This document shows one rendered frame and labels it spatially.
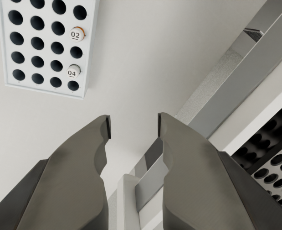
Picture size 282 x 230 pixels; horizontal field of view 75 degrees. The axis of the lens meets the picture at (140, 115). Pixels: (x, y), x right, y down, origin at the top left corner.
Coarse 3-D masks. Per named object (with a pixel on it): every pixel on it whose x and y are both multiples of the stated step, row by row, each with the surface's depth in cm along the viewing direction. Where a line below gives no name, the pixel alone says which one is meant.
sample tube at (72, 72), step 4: (72, 64) 20; (76, 64) 20; (68, 68) 19; (72, 68) 19; (76, 68) 19; (80, 68) 21; (68, 72) 19; (72, 72) 19; (76, 72) 19; (68, 76) 19; (72, 76) 19; (76, 76) 19
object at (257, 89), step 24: (264, 48) 16; (240, 72) 17; (264, 72) 14; (216, 96) 18; (240, 96) 16; (264, 96) 14; (192, 120) 20; (216, 120) 17; (240, 120) 15; (264, 120) 14; (216, 144) 16; (240, 144) 15; (144, 192) 22; (144, 216) 20
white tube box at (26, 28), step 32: (0, 0) 17; (32, 0) 17; (64, 0) 17; (96, 0) 17; (0, 32) 18; (32, 32) 18; (64, 32) 18; (32, 64) 20; (64, 64) 20; (64, 96) 21
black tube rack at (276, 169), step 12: (276, 120) 17; (264, 132) 18; (276, 132) 18; (252, 144) 18; (264, 144) 19; (276, 144) 19; (240, 156) 19; (252, 156) 20; (264, 156) 16; (276, 156) 20; (252, 168) 16; (264, 168) 16; (276, 168) 16; (264, 180) 17; (276, 180) 17; (276, 192) 18
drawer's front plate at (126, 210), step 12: (120, 180) 25; (132, 180) 25; (120, 192) 24; (132, 192) 24; (120, 204) 22; (132, 204) 22; (120, 216) 21; (132, 216) 21; (120, 228) 20; (132, 228) 20; (156, 228) 21
